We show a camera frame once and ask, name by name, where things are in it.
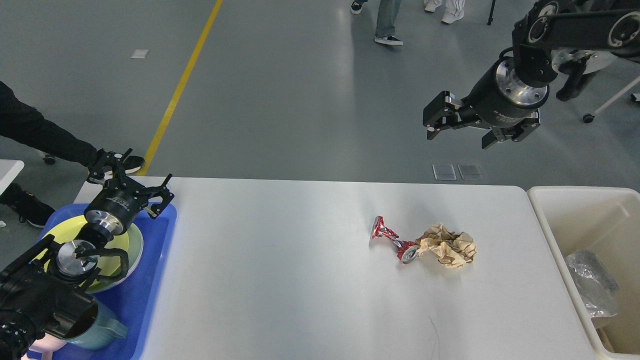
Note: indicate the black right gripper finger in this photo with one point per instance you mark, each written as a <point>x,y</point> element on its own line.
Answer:
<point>444,112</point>
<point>515,133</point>

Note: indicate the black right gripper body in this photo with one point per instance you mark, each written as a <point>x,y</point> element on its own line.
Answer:
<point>502,99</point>

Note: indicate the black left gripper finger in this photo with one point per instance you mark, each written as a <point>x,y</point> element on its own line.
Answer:
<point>151,199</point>
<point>109,171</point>

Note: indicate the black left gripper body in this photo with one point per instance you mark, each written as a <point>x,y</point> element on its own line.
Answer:
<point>113,211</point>

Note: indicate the yellow plastic plate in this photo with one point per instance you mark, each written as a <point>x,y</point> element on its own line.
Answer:
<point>65,232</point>

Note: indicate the teal mug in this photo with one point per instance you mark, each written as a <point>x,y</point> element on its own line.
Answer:
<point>96,329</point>

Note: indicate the red snack wrapper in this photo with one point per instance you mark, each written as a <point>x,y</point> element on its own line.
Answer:
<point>407,251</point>

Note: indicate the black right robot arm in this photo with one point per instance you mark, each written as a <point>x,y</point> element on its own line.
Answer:
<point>555,36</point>

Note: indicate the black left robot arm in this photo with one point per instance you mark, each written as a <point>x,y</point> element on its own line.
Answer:
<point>45,291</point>

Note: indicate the blue plastic tray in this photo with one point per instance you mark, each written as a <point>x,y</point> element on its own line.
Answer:
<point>133,300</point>

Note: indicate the person in grey jeans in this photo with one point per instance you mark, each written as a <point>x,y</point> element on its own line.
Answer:
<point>385,31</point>

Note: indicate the white plastic bin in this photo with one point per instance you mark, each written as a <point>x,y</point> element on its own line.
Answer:
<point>606,221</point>

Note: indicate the pink ribbed mug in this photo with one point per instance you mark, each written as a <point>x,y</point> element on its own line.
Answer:
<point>47,345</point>

